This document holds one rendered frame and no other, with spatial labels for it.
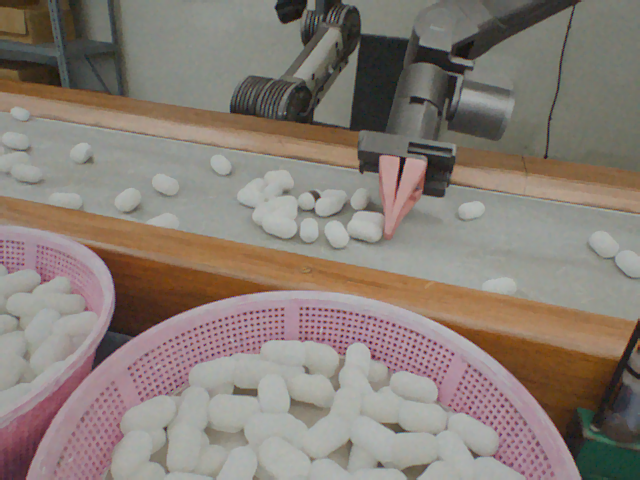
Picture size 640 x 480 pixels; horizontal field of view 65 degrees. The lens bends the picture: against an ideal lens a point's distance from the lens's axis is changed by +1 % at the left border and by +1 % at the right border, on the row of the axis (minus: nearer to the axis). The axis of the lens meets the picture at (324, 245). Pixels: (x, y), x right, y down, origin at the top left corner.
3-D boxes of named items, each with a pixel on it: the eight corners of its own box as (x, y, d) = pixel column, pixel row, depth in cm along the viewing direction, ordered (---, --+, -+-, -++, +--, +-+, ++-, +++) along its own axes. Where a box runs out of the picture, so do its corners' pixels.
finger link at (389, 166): (439, 230, 46) (455, 148, 50) (363, 216, 48) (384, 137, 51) (431, 259, 52) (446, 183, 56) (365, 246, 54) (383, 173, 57)
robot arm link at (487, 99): (413, 58, 65) (428, 5, 57) (501, 78, 64) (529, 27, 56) (393, 136, 61) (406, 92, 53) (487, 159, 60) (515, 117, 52)
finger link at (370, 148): (413, 226, 47) (430, 144, 50) (339, 212, 48) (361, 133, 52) (409, 254, 53) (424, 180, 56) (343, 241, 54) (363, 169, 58)
